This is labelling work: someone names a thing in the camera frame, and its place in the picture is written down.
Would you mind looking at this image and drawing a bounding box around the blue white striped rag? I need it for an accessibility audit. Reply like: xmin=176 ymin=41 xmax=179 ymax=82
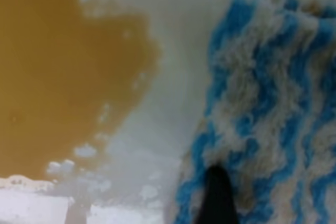
xmin=172 ymin=0 xmax=335 ymax=223

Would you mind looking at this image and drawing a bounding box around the brown coffee puddle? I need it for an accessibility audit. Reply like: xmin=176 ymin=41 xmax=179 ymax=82
xmin=1 ymin=0 xmax=158 ymax=179

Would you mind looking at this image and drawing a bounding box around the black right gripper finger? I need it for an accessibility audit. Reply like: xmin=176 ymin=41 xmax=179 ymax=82
xmin=195 ymin=165 xmax=239 ymax=224

